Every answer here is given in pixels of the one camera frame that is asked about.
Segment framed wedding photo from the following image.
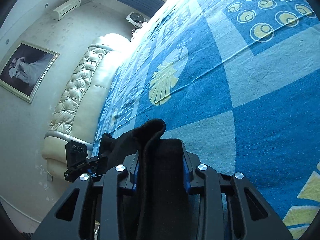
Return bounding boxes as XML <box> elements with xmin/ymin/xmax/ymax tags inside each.
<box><xmin>1</xmin><ymin>41</ymin><xmax>60</xmax><ymax>103</ymax></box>

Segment blue patterned bed sheet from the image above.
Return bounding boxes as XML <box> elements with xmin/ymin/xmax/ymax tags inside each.
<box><xmin>92</xmin><ymin>0</ymin><xmax>319</xmax><ymax>239</ymax></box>

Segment black pants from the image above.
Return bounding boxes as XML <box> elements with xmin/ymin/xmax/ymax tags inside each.
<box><xmin>97</xmin><ymin>119</ymin><xmax>196</xmax><ymax>239</ymax></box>

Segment white round desk fan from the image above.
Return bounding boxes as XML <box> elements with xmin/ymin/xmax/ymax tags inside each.
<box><xmin>125</xmin><ymin>12</ymin><xmax>149</xmax><ymax>28</ymax></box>

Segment cream tufted leather headboard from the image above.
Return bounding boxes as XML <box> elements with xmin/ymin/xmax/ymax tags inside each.
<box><xmin>41</xmin><ymin>33</ymin><xmax>130</xmax><ymax>179</ymax></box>

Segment white wall air conditioner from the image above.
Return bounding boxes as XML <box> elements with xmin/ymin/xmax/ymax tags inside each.
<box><xmin>51</xmin><ymin>0</ymin><xmax>81</xmax><ymax>21</ymax></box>

